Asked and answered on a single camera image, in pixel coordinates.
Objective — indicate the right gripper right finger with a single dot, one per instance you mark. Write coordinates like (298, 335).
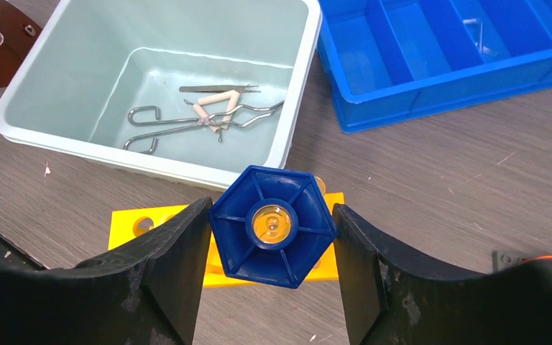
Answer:
(393, 293)

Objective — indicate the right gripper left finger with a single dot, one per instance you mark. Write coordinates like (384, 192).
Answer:
(83, 305)

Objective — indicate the test tube with blue cap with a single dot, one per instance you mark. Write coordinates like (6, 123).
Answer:
(271, 226)

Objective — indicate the metal crucible tongs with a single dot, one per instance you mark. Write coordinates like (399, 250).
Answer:
(193, 123)

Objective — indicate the white clay triangle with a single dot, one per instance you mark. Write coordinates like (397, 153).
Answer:
(216, 111)

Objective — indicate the thin metal tweezers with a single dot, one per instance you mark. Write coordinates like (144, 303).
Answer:
(218, 89)

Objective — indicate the orange and grey stand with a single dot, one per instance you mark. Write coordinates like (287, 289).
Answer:
(502, 260)

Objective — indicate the light green plastic tub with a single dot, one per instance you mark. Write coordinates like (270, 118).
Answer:
(96, 60)

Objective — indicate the blue divided plastic bin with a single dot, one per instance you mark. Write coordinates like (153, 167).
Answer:
(393, 61)

